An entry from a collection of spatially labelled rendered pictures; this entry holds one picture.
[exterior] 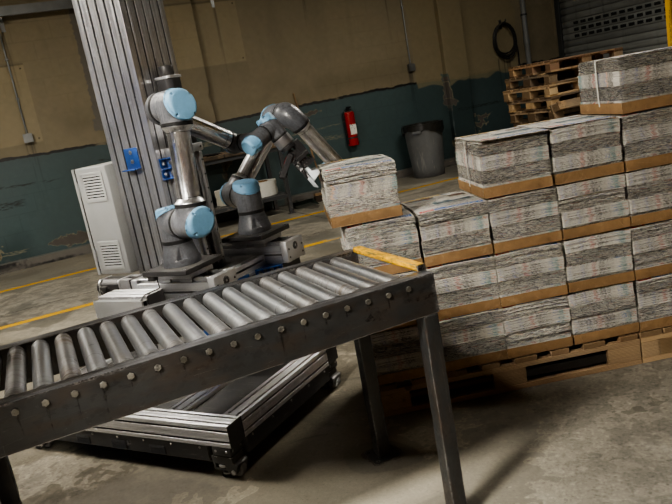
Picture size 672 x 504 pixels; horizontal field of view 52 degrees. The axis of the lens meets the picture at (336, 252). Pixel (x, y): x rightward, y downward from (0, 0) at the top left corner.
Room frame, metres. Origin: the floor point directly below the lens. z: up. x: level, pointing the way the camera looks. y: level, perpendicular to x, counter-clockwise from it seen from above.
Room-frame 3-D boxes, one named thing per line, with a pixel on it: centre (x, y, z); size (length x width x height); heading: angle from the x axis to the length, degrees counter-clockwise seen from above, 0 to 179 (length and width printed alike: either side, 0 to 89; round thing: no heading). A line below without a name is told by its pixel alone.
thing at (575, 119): (2.92, -1.04, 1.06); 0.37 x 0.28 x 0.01; 4
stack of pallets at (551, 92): (9.17, -3.33, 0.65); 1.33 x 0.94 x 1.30; 116
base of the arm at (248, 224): (3.04, 0.34, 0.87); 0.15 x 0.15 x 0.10
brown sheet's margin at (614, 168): (2.91, -1.05, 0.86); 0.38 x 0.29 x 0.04; 4
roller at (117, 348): (1.82, 0.64, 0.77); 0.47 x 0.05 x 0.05; 22
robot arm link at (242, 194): (3.05, 0.34, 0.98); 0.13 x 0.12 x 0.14; 30
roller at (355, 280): (2.10, -0.02, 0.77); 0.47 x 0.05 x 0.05; 22
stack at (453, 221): (2.89, -0.62, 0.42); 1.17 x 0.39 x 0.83; 93
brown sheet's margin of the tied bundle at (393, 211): (2.74, -0.14, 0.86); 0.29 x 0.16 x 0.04; 93
